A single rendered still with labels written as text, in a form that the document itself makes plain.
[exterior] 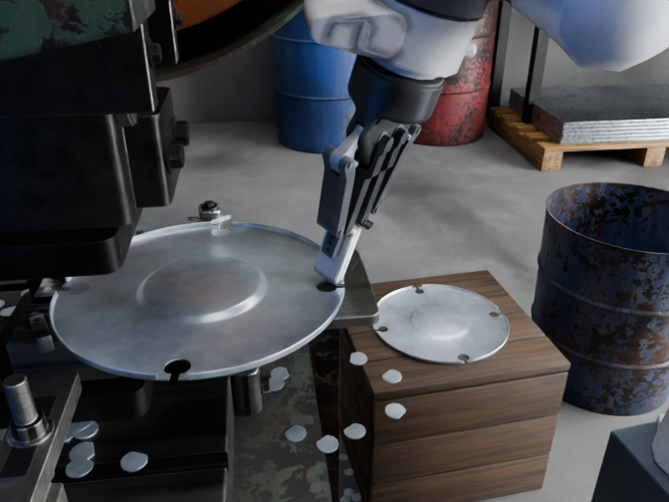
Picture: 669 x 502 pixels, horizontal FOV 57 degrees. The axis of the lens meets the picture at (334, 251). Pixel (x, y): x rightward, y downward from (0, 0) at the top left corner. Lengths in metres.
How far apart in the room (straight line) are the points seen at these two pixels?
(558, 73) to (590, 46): 3.96
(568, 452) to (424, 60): 1.28
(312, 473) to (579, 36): 0.44
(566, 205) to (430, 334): 0.67
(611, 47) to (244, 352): 0.36
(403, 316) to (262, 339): 0.83
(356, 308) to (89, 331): 0.25
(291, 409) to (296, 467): 0.08
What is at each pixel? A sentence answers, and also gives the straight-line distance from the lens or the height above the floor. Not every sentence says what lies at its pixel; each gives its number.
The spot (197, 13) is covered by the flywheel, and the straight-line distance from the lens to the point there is 0.89.
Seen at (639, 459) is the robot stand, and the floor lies 0.45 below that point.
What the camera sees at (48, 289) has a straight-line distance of 0.70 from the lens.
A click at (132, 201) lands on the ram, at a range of 0.55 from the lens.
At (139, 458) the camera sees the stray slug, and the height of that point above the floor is 0.71.
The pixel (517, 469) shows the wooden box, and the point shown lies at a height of 0.08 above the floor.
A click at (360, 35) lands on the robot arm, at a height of 1.04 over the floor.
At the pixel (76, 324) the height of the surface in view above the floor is 0.78.
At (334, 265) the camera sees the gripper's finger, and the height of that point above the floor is 0.81.
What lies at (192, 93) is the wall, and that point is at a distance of 3.98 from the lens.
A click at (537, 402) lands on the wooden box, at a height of 0.26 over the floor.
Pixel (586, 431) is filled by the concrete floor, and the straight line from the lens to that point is 1.71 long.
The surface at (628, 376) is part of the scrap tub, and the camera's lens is 1.70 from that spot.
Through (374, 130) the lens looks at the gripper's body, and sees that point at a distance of 0.51.
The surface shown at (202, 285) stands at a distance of 0.64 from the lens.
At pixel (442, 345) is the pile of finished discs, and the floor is 0.35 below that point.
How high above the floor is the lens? 1.11
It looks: 28 degrees down
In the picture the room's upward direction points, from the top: straight up
